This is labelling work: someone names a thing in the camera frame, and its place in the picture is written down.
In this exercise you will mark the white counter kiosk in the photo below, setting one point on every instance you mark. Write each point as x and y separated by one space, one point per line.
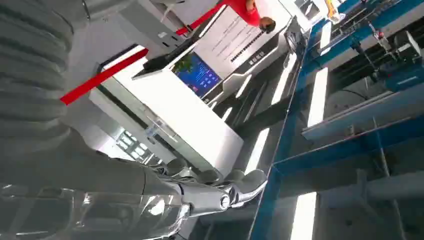
179 112

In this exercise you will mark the blue steel rack frame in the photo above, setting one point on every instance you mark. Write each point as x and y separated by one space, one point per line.
285 139

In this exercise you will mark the white ceiling light panel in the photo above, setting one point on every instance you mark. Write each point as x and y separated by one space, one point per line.
317 97
303 217
283 79
257 150

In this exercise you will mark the red barrier strip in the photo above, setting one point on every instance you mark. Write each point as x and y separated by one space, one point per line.
99 78

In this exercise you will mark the person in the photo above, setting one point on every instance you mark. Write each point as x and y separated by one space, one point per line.
253 13

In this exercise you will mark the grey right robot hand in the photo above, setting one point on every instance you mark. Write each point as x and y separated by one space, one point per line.
82 185

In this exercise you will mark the white board with text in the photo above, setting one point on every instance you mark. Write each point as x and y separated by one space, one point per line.
228 39

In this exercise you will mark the blue monitor screen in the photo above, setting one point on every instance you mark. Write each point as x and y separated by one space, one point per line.
198 75

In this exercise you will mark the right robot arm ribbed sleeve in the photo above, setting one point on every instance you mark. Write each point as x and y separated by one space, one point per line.
30 66

